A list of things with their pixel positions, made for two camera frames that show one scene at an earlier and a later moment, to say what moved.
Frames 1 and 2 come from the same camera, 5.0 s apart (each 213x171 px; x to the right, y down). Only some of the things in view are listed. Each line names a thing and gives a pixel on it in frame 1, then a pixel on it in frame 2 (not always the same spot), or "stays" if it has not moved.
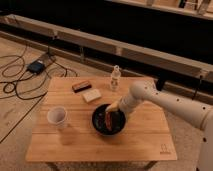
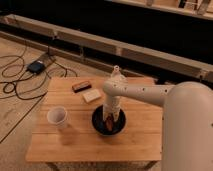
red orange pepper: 108,121 stays
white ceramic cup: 57,115 stays
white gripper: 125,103 to 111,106
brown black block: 81,86 stays
